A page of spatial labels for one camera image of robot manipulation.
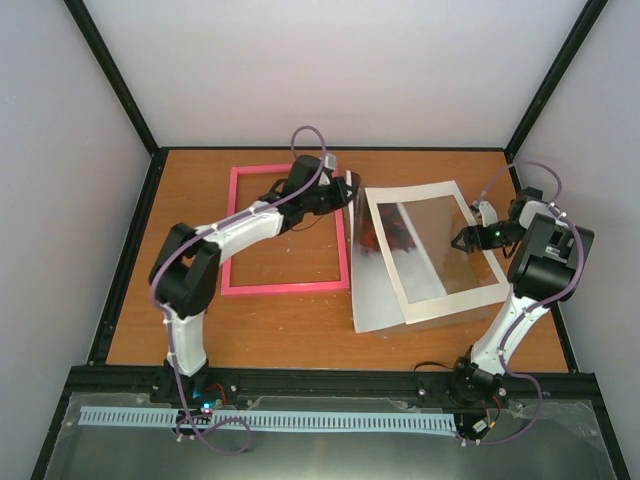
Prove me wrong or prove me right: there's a black table edge rail back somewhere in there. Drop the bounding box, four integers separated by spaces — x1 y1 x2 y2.
159 146 505 153

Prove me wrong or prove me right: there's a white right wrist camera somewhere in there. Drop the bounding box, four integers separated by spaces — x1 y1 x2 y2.
469 200 498 227

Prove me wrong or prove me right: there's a black table edge rail left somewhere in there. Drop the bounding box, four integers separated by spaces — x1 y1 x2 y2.
86 147 169 367

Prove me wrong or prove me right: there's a black enclosure post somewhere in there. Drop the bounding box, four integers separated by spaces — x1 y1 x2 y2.
504 0 608 163
63 0 160 157

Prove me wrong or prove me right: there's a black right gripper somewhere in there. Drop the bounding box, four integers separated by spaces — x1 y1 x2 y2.
450 221 526 254

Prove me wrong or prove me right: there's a light blue slotted cable duct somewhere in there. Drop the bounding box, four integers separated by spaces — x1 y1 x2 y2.
77 406 456 436

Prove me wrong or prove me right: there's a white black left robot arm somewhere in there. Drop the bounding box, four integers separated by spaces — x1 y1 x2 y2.
149 154 359 403

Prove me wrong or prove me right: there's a pink picture frame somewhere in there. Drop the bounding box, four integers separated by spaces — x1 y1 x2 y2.
220 164 350 296

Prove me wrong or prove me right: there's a brown frame backing board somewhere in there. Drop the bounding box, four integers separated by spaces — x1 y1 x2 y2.
402 195 504 329

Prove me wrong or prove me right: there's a black enclosure post right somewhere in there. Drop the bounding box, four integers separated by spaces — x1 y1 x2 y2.
504 0 608 163

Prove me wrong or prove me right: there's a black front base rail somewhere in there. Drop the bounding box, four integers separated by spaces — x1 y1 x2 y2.
64 364 596 416

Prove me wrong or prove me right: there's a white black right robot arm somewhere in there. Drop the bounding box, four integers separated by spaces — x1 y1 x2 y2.
449 187 595 406

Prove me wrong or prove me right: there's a white picture mat board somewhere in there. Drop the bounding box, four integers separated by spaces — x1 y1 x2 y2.
364 181 509 325

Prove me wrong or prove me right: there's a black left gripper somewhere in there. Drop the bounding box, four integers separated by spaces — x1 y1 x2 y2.
302 176 356 215

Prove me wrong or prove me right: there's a grey metal front plate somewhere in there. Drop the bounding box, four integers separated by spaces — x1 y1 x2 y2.
43 394 616 479

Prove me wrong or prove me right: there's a black enclosure post left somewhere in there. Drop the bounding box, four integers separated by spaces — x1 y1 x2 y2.
63 0 160 157

